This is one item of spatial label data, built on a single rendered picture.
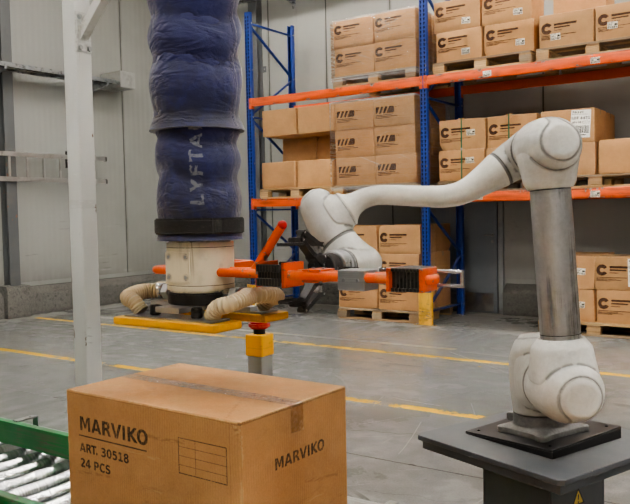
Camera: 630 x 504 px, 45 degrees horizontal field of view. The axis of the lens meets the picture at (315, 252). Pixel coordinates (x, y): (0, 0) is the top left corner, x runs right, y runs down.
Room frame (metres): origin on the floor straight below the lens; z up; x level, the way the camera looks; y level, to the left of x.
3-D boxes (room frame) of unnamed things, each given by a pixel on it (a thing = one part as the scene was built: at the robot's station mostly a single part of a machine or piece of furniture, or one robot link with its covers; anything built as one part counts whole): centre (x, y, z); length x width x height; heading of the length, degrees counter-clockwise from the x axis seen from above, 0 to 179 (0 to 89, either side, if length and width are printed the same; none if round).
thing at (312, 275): (1.94, 0.06, 1.25); 0.93 x 0.30 x 0.04; 56
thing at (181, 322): (1.88, 0.35, 1.14); 0.34 x 0.10 x 0.05; 56
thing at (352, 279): (1.69, -0.09, 1.24); 0.07 x 0.07 x 0.04; 56
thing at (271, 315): (2.03, 0.24, 1.14); 0.34 x 0.10 x 0.05; 56
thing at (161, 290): (1.95, 0.29, 1.18); 0.34 x 0.25 x 0.06; 56
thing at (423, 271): (1.61, -0.20, 1.25); 0.08 x 0.07 x 0.05; 56
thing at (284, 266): (1.81, 0.08, 1.25); 0.10 x 0.08 x 0.06; 146
